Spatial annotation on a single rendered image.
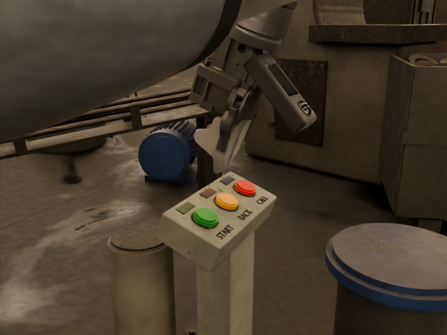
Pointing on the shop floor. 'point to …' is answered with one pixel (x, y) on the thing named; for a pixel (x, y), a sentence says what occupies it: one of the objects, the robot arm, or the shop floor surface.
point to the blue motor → (169, 153)
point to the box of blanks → (416, 139)
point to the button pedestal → (220, 254)
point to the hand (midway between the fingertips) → (223, 167)
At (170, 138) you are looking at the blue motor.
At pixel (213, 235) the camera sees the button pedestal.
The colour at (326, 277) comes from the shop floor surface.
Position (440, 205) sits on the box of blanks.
